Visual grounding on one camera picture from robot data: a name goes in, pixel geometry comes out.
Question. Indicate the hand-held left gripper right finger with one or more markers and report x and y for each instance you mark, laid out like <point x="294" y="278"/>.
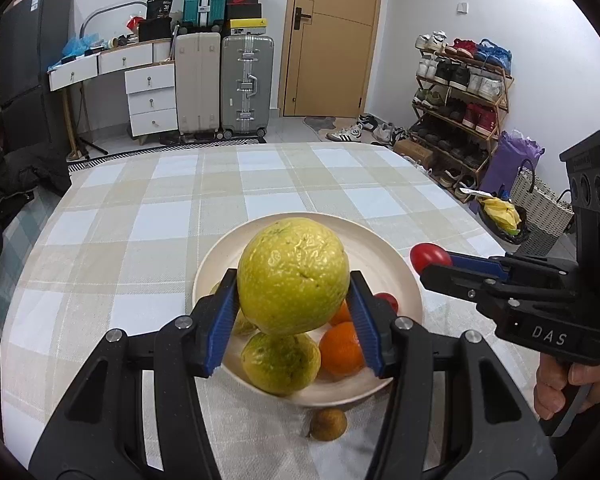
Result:
<point x="367" y="330"/>

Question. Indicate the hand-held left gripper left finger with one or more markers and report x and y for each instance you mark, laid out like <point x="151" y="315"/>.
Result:
<point x="225" y="320"/>

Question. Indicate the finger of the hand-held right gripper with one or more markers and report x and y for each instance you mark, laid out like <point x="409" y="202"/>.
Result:
<point x="450" y="280"/>
<point x="475" y="262"/>

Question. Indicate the smooth yellow pomelo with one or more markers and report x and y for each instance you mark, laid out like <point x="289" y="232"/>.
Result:
<point x="245" y="324"/>

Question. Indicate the red tomato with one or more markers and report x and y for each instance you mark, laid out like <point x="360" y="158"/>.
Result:
<point x="387" y="301"/>
<point x="427" y="256"/>

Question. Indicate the orange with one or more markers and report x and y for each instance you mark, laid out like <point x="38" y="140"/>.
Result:
<point x="342" y="355"/>
<point x="340" y="313"/>

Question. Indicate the green mottled pomelo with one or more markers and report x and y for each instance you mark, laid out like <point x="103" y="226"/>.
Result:
<point x="280" y="362"/>

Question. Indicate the cream round plate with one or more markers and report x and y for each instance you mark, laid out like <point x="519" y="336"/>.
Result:
<point x="375" y="255"/>

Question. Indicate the wrinkled yellow pomelo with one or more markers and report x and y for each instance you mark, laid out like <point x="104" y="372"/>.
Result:
<point x="295" y="275"/>

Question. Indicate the person's right hand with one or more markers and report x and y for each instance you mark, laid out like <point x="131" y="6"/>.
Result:
<point x="550" y="390"/>

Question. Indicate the black plastic bag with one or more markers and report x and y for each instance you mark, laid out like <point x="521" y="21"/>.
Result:
<point x="522" y="235"/>

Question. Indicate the woven basket bag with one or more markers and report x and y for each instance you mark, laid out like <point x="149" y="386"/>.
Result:
<point x="542" y="205"/>

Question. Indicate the purple bag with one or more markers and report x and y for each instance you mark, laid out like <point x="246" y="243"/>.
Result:
<point x="505" y="165"/>

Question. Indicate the small brown pear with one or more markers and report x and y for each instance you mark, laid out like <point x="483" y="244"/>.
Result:
<point x="327" y="425"/>

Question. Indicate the small cardboard box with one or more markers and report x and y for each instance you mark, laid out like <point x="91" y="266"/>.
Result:
<point x="412" y="152"/>

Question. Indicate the scattered sneakers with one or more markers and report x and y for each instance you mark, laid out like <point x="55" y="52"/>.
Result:
<point x="360" y="130"/>

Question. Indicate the wooden shoe rack with shoes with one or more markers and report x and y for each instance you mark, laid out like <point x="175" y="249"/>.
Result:
<point x="460" y="75"/>

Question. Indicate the grey door mat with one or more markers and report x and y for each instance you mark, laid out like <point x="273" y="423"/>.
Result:
<point x="320" y="124"/>

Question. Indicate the teal checked blanket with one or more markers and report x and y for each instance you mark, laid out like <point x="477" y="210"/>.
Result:
<point x="25" y="240"/>

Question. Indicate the white desk with drawers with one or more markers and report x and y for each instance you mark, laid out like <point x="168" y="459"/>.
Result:
<point x="150" y="105"/>

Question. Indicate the silver suitcase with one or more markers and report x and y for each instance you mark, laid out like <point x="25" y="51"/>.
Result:
<point x="245" y="85"/>

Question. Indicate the beige suitcase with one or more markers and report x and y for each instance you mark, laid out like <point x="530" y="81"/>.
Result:
<point x="197" y="85"/>

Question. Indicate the wooden stick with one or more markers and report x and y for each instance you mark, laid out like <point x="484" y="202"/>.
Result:
<point x="71" y="125"/>

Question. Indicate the black jacket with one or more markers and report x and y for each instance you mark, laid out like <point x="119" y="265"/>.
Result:
<point x="15" y="185"/>

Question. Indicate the wooden door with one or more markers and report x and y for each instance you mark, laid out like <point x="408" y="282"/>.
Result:
<point x="330" y="50"/>

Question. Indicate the yellow black shoe box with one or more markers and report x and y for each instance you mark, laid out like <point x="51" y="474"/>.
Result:
<point x="247" y="26"/>

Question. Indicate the plain black shoe box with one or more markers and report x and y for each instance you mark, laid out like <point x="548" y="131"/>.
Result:
<point x="244" y="12"/>

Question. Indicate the red plastic bag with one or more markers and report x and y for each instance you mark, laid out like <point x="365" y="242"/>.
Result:
<point x="136" y="22"/>

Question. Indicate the blue plastic bag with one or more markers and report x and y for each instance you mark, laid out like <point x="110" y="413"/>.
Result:
<point x="77" y="46"/>

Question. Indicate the black printed package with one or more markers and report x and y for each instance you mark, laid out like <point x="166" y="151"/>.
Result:
<point x="160" y="5"/>

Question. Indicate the dark grey refrigerator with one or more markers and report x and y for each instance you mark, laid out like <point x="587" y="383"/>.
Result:
<point x="30" y="60"/>

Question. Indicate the grey curved tube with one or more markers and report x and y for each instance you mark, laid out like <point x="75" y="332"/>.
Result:
<point x="107" y="8"/>

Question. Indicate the white wall switch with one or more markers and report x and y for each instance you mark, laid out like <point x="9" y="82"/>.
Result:
<point x="462" y="8"/>

